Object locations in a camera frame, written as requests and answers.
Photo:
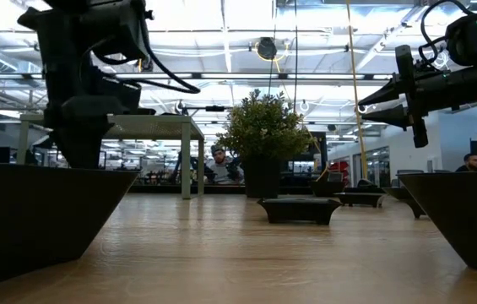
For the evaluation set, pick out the black background robot arm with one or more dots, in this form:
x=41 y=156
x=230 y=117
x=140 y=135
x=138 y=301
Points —
x=177 y=166

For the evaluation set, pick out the person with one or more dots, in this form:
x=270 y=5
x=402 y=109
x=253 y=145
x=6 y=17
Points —
x=472 y=162
x=223 y=169

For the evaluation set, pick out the green potted plant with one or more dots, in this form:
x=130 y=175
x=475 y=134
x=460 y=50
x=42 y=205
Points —
x=263 y=126

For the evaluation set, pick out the black aluminium table frame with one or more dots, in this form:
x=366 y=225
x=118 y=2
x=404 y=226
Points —
x=221 y=188

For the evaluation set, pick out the rack of red bins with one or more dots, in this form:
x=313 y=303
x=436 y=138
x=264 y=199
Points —
x=341 y=169

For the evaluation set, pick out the black wavy square plate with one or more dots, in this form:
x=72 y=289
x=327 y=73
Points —
x=402 y=195
x=474 y=219

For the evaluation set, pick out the black angular mini plate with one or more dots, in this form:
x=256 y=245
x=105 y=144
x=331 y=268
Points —
x=326 y=188

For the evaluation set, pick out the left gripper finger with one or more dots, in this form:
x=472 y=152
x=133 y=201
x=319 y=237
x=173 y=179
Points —
x=63 y=139
x=94 y=114

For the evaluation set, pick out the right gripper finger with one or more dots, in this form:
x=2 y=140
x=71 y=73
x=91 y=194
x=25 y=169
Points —
x=396 y=117
x=392 y=93

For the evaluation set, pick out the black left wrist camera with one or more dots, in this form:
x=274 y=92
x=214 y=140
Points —
x=115 y=29

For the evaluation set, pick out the black round wavy plate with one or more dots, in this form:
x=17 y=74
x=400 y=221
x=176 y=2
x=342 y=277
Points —
x=299 y=209

